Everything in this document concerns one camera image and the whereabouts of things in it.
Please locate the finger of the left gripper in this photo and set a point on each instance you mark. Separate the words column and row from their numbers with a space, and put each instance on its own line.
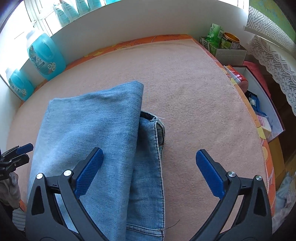
column 24, row 149
column 8, row 166

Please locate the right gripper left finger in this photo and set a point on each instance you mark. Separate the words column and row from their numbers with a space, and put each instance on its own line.
column 55, row 211

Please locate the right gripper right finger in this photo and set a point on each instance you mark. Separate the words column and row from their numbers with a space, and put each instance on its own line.
column 243, row 211

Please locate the blue denim pants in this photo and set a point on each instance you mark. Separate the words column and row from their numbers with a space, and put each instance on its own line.
column 114, row 150

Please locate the white gloved right hand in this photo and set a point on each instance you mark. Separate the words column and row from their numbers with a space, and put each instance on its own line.
column 10, row 191

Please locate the pile of clothes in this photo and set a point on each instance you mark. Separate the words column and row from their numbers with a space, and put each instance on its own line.
column 284, row 201

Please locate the left blue detergent bottle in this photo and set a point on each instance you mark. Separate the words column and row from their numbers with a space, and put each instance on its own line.
column 20, row 84

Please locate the blue detergent bottle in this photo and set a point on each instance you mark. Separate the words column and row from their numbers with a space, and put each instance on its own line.
column 20, row 84
column 45, row 55

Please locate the orange floral bed sheet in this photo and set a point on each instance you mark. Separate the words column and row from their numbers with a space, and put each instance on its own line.
column 254, row 115

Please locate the right blue detergent bottle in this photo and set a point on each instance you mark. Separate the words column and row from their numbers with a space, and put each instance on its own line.
column 45, row 55

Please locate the open white storage box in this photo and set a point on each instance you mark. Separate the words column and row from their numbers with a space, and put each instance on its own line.
column 259, row 99

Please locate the pink towel mat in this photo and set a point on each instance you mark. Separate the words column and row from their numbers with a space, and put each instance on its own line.
column 185, row 115

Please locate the white lace table cloth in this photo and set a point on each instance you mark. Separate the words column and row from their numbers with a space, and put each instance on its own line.
column 278, row 63

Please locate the small cardboard box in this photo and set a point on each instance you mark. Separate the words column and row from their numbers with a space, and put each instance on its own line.
column 234, row 57

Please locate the gold lidded tin can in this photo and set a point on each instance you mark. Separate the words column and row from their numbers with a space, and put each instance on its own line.
column 229, row 41

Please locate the green drink carton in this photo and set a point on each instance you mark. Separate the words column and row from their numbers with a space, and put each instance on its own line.
column 215, row 34

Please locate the green wall map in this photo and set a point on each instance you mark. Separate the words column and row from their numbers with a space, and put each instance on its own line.
column 274, row 11

